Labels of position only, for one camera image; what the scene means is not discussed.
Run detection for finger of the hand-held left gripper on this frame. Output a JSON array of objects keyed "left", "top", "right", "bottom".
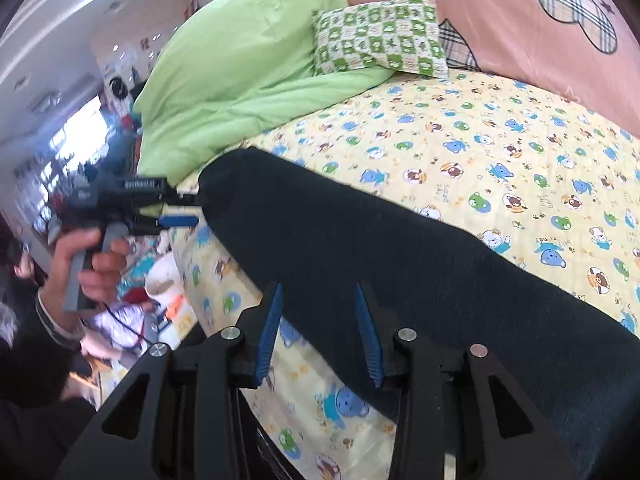
[
  {"left": 142, "top": 209, "right": 200, "bottom": 235},
  {"left": 145, "top": 191, "right": 203, "bottom": 207}
]

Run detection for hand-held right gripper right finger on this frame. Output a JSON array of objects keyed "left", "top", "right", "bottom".
[{"left": 354, "top": 283, "right": 587, "bottom": 480}]

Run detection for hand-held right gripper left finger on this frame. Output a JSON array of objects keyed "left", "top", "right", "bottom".
[{"left": 56, "top": 281, "right": 284, "bottom": 480}]

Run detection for black pants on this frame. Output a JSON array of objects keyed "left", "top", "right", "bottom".
[{"left": 197, "top": 146, "right": 640, "bottom": 480}]

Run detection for person's left forearm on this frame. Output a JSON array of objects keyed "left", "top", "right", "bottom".
[{"left": 0, "top": 290, "right": 98, "bottom": 480}]

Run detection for person's left hand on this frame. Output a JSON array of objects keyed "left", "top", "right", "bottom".
[{"left": 41, "top": 228, "right": 132, "bottom": 333}]

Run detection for white bucket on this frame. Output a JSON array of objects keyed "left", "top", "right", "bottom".
[{"left": 145, "top": 255, "right": 183, "bottom": 311}]

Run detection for green quilt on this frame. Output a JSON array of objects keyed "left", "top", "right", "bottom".
[{"left": 132, "top": 0, "right": 401, "bottom": 188}]

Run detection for yellow bear print bed sheet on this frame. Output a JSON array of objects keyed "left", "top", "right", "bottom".
[{"left": 170, "top": 71, "right": 640, "bottom": 480}]

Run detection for green checkered pillow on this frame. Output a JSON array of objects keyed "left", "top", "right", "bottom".
[{"left": 311, "top": 0, "right": 449, "bottom": 79}]

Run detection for pink plaid print blanket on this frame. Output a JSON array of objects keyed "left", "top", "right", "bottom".
[{"left": 280, "top": 0, "right": 640, "bottom": 136}]

